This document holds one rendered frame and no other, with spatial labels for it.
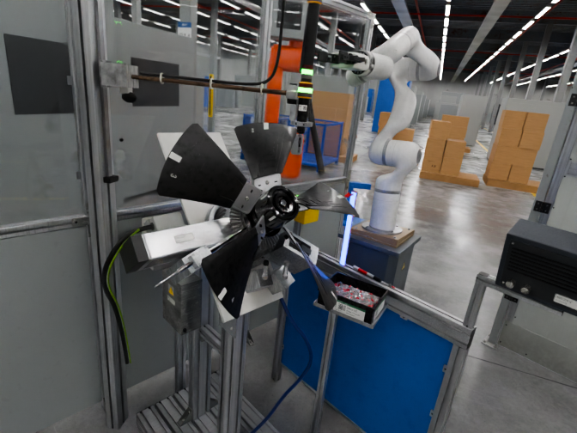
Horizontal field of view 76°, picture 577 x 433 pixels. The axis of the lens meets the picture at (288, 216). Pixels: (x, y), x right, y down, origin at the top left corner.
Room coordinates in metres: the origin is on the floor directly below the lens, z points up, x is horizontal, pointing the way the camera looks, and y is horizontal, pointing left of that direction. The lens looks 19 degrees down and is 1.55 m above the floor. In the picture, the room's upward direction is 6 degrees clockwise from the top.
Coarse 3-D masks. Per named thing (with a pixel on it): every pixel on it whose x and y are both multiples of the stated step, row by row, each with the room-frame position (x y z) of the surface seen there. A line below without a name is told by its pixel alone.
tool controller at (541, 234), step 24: (528, 240) 0.95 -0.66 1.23; (552, 240) 0.94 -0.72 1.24; (576, 240) 0.93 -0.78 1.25; (504, 264) 1.00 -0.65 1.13; (528, 264) 0.95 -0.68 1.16; (552, 264) 0.91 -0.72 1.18; (576, 264) 0.87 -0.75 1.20; (528, 288) 0.94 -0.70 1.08; (552, 288) 0.91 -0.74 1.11; (576, 288) 0.87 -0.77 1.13; (576, 312) 0.88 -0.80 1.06
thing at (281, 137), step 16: (240, 128) 1.32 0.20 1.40; (256, 128) 1.33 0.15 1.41; (272, 128) 1.33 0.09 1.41; (288, 128) 1.35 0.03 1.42; (240, 144) 1.28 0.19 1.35; (256, 144) 1.28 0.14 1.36; (272, 144) 1.27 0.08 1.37; (288, 144) 1.28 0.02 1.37; (256, 160) 1.23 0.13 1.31; (272, 160) 1.22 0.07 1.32; (256, 176) 1.19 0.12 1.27
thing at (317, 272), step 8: (304, 256) 1.01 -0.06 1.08; (312, 264) 1.03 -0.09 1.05; (312, 272) 0.98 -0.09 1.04; (320, 272) 1.09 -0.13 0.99; (320, 280) 1.00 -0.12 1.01; (328, 280) 1.11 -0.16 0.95; (320, 288) 0.96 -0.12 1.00; (328, 288) 1.03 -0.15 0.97; (336, 288) 1.12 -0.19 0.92; (328, 296) 0.98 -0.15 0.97; (336, 296) 1.04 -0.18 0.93; (328, 304) 0.94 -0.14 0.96
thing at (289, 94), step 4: (288, 92) 1.17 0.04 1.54; (292, 92) 1.17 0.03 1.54; (296, 92) 1.18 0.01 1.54; (288, 96) 1.17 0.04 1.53; (292, 96) 1.17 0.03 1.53; (296, 96) 1.19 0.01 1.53; (288, 100) 1.17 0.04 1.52; (292, 100) 1.16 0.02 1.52; (296, 100) 1.16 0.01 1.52; (292, 104) 1.17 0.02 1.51; (296, 104) 1.17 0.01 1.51; (292, 108) 1.17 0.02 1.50; (296, 108) 1.18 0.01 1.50; (292, 112) 1.17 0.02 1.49; (296, 112) 1.19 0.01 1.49; (292, 116) 1.17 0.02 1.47; (296, 116) 1.19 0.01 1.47; (292, 120) 1.17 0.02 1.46; (296, 120) 1.19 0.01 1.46; (292, 124) 1.16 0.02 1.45; (296, 124) 1.15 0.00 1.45; (300, 124) 1.14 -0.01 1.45; (304, 124) 1.15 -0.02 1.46; (308, 124) 1.15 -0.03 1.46; (312, 124) 1.17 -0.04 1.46
